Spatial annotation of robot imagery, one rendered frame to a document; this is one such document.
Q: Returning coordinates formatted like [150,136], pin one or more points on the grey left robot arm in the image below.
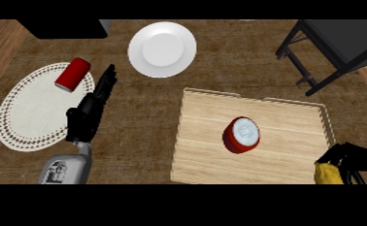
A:
[66,169]

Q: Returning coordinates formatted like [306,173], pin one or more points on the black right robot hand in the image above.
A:
[349,154]

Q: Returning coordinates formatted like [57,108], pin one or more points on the black tiered shelf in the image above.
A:
[331,48]

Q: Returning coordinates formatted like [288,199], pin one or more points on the yellow lemon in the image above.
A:
[328,173]

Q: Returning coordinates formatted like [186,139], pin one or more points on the black appliance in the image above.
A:
[67,28]

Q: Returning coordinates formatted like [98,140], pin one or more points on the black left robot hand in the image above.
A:
[90,111]

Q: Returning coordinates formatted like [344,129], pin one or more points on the white round plate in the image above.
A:
[162,49]

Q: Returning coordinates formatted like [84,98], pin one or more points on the white round placemat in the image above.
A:
[38,107]

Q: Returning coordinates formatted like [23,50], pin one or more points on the pale wooden tray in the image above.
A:
[251,139]

